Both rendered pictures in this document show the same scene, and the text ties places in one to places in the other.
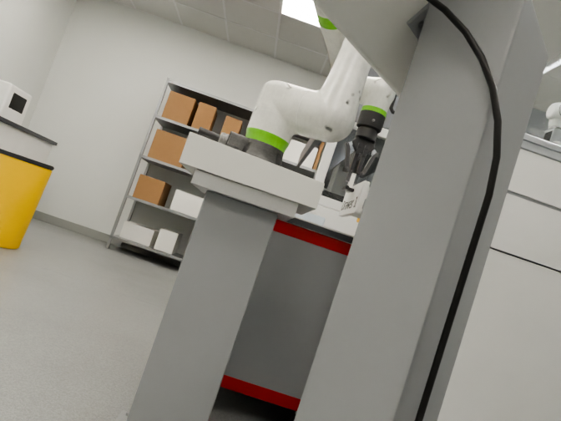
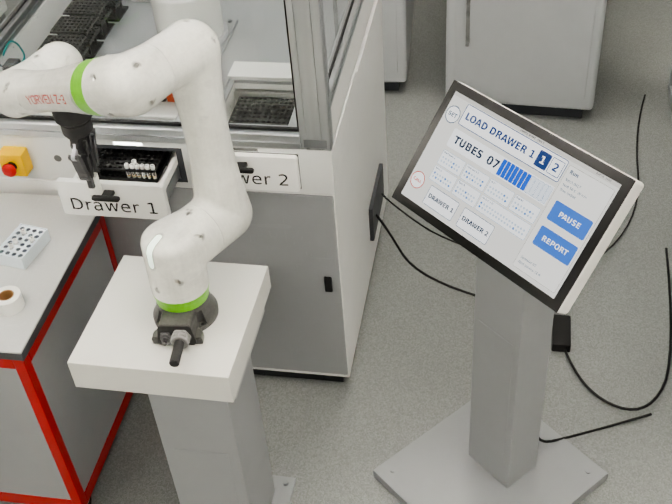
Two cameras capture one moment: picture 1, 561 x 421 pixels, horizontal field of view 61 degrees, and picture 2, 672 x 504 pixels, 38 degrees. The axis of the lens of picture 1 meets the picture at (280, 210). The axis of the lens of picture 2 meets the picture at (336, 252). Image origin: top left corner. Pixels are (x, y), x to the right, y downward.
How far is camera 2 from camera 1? 2.44 m
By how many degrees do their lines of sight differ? 81
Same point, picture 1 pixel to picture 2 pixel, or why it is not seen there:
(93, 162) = not seen: outside the picture
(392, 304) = (542, 334)
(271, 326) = not seen: hidden behind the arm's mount
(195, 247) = (235, 418)
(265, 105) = (194, 273)
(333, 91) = (239, 200)
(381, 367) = (542, 351)
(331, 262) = (95, 257)
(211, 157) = (239, 365)
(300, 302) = not seen: hidden behind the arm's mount
